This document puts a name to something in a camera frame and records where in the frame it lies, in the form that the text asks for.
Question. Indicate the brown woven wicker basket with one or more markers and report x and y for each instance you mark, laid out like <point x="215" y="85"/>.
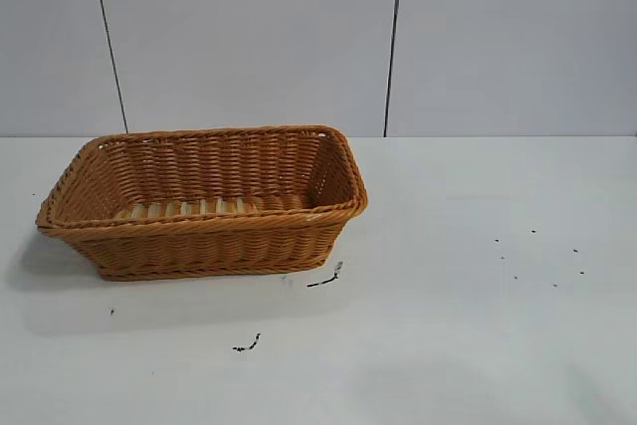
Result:
<point x="199" y="246"/>

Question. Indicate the long striped twisted bread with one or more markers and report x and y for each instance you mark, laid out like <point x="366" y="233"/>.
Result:
<point x="199" y="208"/>

